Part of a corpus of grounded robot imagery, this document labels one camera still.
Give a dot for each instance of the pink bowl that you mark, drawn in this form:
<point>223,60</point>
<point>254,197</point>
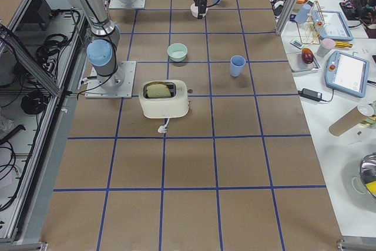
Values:
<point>195,11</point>

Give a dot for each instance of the green bowl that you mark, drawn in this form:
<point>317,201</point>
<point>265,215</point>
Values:
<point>177,52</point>

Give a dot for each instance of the bread slice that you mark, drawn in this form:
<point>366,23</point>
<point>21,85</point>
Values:
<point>158,90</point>

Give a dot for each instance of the cream toaster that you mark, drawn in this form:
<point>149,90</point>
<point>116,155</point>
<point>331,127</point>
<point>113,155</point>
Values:
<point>175,106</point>

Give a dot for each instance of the light blue cup on side table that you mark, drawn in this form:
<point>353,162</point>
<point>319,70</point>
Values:
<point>302,15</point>

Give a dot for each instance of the red apple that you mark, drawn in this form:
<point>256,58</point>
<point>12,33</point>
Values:
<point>307,56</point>

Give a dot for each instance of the toaster white plug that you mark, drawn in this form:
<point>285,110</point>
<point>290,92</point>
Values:
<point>164,128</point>

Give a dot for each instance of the teach pendant far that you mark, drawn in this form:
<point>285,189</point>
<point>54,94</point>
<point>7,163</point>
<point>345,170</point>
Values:
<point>331,24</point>

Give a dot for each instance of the teach pendant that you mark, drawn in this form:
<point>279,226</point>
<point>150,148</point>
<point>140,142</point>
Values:
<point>347,73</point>
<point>331,24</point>

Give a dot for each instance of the black power adapter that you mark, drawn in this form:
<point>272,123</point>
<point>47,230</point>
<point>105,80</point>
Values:
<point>310,94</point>

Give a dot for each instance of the teach pendant near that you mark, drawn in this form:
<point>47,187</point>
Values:
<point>347,73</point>

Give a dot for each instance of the cardboard tube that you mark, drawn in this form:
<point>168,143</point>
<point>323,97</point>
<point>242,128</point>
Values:
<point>351,119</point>

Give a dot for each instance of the metal bowl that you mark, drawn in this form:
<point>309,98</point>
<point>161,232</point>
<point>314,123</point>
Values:
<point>364,182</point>

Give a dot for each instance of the gold wire rack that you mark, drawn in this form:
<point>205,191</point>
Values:
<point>309,31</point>

